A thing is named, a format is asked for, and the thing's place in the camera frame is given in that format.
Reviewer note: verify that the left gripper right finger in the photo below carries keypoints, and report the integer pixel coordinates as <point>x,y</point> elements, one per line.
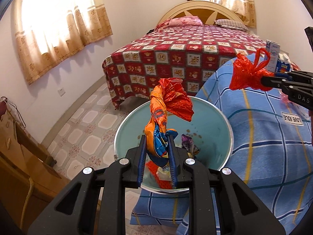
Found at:
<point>219,201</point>

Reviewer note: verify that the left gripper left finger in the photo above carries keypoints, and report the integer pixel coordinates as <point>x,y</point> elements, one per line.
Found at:
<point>94,201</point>

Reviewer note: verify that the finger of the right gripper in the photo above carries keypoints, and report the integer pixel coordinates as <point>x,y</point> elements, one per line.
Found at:
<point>276,82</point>
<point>294,74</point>

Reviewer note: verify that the red mesh net bag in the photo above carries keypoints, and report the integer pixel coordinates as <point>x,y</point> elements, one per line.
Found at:
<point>162,176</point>

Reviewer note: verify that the red plastic bag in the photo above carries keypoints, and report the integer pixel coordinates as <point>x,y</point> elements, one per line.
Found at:
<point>247,74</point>

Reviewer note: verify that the purple wrapper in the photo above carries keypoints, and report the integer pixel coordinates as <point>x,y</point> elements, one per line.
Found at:
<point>188,144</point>

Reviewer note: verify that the orange blue foil wrapper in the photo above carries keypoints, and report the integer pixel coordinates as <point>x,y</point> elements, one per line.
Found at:
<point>168,96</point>

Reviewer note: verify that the light blue cartoon trash bin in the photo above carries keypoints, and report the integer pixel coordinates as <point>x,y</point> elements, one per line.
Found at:
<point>209,128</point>

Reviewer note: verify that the blue juice carton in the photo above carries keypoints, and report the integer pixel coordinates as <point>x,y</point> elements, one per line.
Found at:
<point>283,63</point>

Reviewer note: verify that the grey white milk carton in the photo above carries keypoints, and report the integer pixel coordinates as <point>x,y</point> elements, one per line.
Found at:
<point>273,49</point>

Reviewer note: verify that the blue plaid tablecloth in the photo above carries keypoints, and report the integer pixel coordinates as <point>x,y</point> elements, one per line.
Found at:
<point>272,149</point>

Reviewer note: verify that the striped pillow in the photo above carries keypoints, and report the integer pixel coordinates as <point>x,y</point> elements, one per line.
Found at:
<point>231,24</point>

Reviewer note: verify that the wooden dresser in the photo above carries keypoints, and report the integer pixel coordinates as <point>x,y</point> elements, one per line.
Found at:
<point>28,181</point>

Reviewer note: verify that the red patterned bed cover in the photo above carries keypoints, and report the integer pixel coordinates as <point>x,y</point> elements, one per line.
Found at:
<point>190,53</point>

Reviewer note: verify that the cream wooden headboard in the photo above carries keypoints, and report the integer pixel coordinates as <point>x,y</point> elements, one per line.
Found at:
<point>208,12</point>

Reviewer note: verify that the pink pillow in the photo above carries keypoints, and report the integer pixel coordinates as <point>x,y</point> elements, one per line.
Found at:
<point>184,21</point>

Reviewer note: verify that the left beige curtain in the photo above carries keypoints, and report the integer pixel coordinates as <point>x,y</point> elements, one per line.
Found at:
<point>48,32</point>

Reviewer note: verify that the white wall socket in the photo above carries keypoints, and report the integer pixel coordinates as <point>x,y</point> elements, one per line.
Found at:
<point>61,92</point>

